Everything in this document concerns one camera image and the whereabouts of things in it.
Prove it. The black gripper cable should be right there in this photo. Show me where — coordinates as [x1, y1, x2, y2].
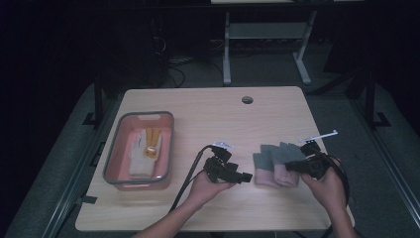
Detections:
[321, 152, 352, 238]
[168, 144, 216, 213]

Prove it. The person's right hand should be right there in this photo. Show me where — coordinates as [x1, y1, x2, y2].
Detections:
[299, 156, 349, 216]

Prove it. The white metal stand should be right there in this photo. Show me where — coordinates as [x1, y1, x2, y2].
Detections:
[222, 10, 318, 85]

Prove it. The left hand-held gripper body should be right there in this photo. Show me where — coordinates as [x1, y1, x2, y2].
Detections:
[202, 141, 240, 184]

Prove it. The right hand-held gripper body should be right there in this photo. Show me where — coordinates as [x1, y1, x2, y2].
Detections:
[298, 129, 339, 181]

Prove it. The pink basket with grey rim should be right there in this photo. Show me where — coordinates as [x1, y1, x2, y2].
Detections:
[102, 110, 175, 192]

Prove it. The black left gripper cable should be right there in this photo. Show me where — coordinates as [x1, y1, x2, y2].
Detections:
[168, 144, 216, 213]

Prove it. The black metal post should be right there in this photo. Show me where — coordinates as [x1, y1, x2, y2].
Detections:
[93, 70, 104, 126]
[365, 70, 376, 129]

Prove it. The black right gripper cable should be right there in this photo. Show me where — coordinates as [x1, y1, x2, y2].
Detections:
[321, 152, 352, 238]

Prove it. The grey and pink fingerless glove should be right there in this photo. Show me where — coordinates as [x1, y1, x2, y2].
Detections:
[272, 141, 307, 188]
[253, 144, 282, 186]

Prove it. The tangle of floor cables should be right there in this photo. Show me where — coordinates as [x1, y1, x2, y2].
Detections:
[150, 34, 226, 87]

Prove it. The beige glove with orange bear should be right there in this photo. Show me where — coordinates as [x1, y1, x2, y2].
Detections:
[128, 127, 163, 179]

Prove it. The person's left hand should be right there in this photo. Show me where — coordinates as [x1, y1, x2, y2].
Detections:
[184, 170, 238, 211]

